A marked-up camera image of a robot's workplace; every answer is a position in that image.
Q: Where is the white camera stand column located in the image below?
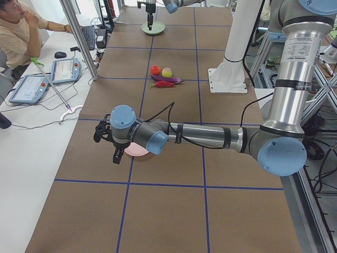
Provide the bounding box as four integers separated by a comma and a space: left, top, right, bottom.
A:
208, 0, 264, 93

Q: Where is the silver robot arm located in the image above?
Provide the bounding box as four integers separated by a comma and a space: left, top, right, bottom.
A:
109, 1, 336, 177
137, 0, 204, 31

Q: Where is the black keyboard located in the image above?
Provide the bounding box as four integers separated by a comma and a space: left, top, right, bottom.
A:
81, 26, 95, 51

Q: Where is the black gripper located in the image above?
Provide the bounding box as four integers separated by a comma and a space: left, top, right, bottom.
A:
112, 142, 125, 163
146, 4, 154, 30

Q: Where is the near blue teach pendant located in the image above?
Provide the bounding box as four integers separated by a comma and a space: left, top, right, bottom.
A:
8, 75, 48, 104

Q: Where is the brown paper table cover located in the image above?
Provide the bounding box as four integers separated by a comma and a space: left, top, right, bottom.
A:
25, 5, 303, 253

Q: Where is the far blue teach pendant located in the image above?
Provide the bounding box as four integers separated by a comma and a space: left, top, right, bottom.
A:
51, 58, 81, 84

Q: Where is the yellow pink peach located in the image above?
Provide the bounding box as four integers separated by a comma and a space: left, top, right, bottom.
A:
161, 67, 172, 78

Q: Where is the seated person beige shirt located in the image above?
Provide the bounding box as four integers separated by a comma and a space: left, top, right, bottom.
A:
1, 1, 72, 81

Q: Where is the blue teach pendant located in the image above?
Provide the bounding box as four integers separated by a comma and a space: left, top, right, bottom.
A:
8, 75, 48, 104
51, 58, 81, 84

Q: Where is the purple eggplant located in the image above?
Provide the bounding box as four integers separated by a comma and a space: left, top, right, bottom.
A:
151, 75, 183, 84

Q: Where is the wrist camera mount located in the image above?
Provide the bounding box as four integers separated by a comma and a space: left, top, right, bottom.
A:
93, 114, 113, 143
137, 0, 156, 8

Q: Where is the black computer mouse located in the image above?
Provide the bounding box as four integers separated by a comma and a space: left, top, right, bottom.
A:
54, 51, 67, 59

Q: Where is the pink plate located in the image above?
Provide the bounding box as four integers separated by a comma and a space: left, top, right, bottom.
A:
124, 142, 148, 157

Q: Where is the red chili pepper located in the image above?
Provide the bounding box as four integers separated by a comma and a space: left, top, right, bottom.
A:
150, 81, 175, 88

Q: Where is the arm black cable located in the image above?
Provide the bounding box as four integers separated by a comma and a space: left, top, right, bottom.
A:
144, 91, 276, 149

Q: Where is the green plate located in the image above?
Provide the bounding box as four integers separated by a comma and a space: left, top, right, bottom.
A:
141, 21, 165, 35

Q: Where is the aluminium frame post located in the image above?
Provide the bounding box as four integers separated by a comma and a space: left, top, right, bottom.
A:
60, 0, 98, 81

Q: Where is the white curved hook piece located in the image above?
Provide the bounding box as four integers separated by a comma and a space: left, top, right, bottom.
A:
58, 105, 83, 125

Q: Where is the metal grabber stick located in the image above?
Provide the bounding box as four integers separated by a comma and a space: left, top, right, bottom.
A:
30, 57, 72, 112

